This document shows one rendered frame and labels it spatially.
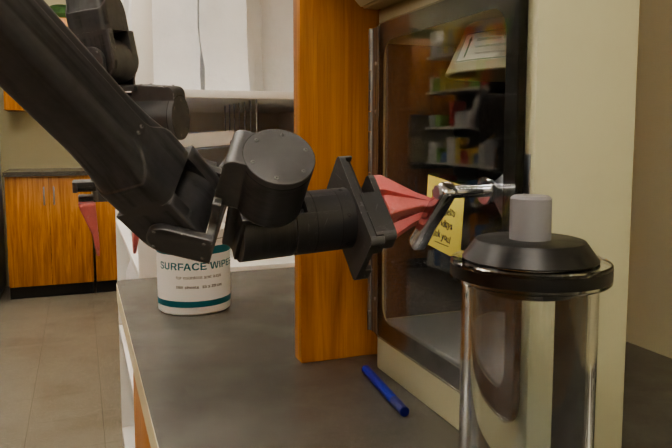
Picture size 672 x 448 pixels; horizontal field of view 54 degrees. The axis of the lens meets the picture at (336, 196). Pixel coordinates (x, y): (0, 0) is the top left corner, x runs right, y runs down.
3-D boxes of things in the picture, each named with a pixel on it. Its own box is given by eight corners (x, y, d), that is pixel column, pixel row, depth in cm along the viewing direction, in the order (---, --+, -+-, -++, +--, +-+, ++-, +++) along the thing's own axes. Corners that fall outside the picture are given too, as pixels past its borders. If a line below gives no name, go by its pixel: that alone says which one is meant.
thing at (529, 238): (560, 274, 51) (562, 189, 51) (627, 304, 42) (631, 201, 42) (445, 277, 50) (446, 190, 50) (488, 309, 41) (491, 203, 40)
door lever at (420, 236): (458, 253, 67) (449, 232, 68) (498, 192, 60) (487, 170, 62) (410, 256, 65) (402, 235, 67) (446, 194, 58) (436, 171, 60)
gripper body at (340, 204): (355, 152, 63) (280, 158, 60) (392, 239, 57) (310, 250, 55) (340, 195, 68) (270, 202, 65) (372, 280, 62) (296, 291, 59)
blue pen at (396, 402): (361, 365, 87) (400, 407, 73) (369, 364, 87) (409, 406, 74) (361, 373, 87) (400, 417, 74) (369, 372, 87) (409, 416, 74)
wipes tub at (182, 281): (223, 295, 129) (222, 219, 128) (238, 312, 117) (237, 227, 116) (154, 301, 125) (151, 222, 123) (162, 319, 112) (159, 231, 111)
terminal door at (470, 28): (377, 332, 88) (379, 25, 84) (517, 427, 60) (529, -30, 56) (371, 333, 88) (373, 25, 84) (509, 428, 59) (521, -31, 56)
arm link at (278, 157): (174, 174, 62) (145, 248, 57) (180, 85, 54) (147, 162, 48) (297, 206, 64) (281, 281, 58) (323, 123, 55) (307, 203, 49)
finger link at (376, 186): (442, 166, 64) (352, 174, 61) (472, 225, 60) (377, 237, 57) (420, 209, 69) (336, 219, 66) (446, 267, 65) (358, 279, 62)
